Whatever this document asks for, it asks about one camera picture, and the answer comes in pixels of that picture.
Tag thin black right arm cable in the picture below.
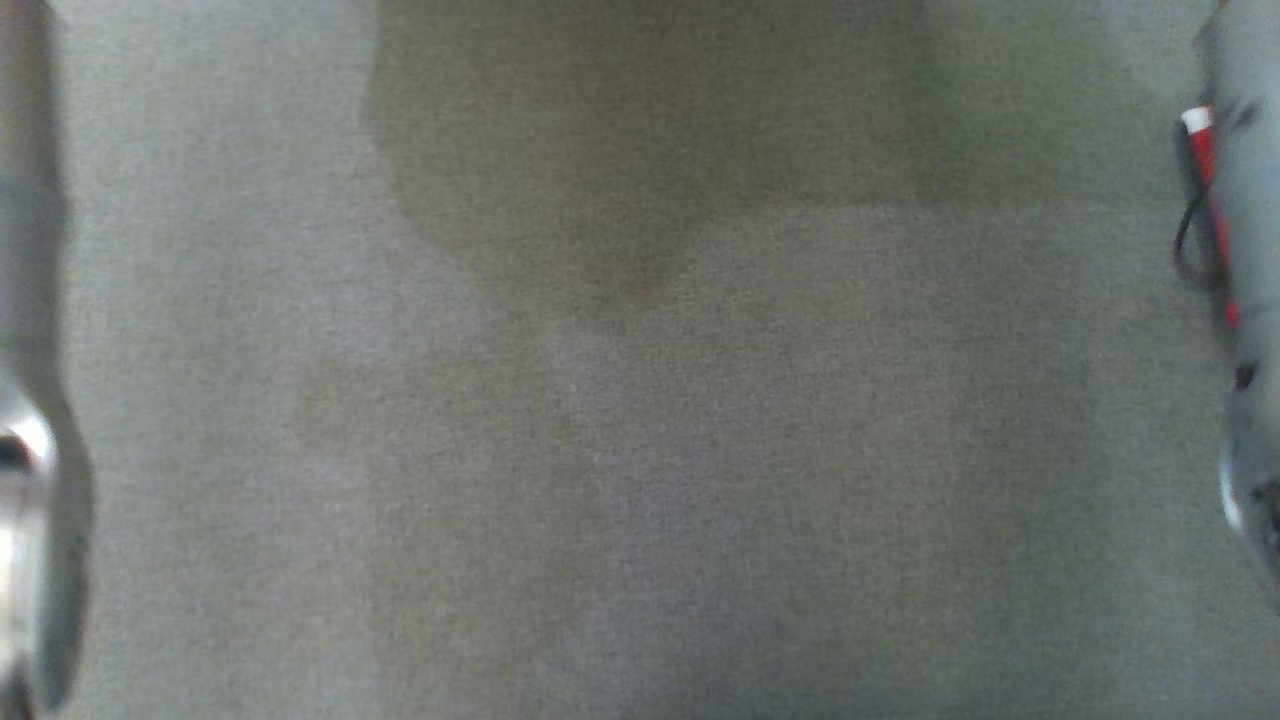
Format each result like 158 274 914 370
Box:
1173 165 1227 293

